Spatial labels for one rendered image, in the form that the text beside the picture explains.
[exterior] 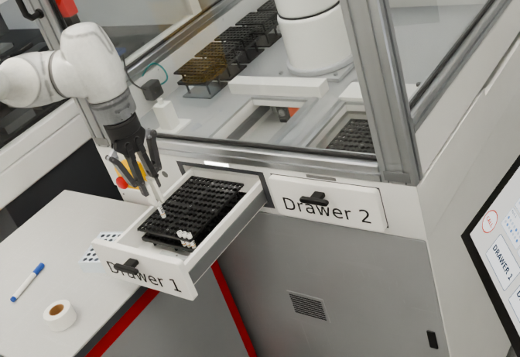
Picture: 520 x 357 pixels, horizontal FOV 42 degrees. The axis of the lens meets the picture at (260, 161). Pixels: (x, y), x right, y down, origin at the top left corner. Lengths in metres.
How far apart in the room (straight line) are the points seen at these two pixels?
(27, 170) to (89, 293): 0.66
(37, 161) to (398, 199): 1.30
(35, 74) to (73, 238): 0.73
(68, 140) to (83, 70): 1.04
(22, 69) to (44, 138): 0.93
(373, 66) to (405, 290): 0.60
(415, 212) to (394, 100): 0.28
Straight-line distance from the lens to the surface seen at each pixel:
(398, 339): 1.84
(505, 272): 1.14
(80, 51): 1.40
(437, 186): 1.55
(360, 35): 1.29
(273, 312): 2.06
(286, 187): 1.61
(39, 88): 1.46
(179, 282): 1.52
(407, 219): 1.51
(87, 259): 1.87
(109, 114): 1.45
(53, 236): 2.12
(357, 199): 1.51
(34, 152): 2.35
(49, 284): 1.93
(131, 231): 1.72
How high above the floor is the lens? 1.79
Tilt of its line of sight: 30 degrees down
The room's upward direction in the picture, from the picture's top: 19 degrees counter-clockwise
